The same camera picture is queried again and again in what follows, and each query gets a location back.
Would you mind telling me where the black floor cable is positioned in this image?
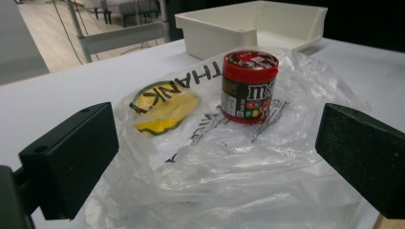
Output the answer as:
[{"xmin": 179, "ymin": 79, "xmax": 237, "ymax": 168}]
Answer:
[{"xmin": 51, "ymin": 0, "xmax": 84, "ymax": 66}]

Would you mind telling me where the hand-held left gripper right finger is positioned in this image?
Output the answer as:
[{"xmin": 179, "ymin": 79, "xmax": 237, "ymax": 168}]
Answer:
[{"xmin": 314, "ymin": 102, "xmax": 405, "ymax": 220}]

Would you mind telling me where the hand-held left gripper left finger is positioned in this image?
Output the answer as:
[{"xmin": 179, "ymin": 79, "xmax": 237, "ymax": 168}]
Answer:
[{"xmin": 18, "ymin": 101, "xmax": 120, "ymax": 221}]

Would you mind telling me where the red-lidded candy jar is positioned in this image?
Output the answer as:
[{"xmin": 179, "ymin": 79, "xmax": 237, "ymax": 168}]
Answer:
[{"xmin": 220, "ymin": 50, "xmax": 280, "ymax": 125}]

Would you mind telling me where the yellow snack packet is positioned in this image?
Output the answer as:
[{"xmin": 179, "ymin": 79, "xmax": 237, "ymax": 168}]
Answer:
[{"xmin": 129, "ymin": 80, "xmax": 202, "ymax": 137}]

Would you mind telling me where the clear printed plastic bag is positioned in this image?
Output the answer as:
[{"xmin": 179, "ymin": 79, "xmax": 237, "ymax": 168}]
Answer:
[{"xmin": 84, "ymin": 47, "xmax": 373, "ymax": 229}]

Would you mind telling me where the white plastic bin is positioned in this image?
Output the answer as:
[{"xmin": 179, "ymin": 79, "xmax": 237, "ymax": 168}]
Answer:
[{"xmin": 174, "ymin": 0, "xmax": 329, "ymax": 61}]

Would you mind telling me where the white metal desk frame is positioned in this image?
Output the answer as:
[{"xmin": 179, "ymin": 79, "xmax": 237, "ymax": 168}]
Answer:
[{"xmin": 64, "ymin": 0, "xmax": 172, "ymax": 64}]

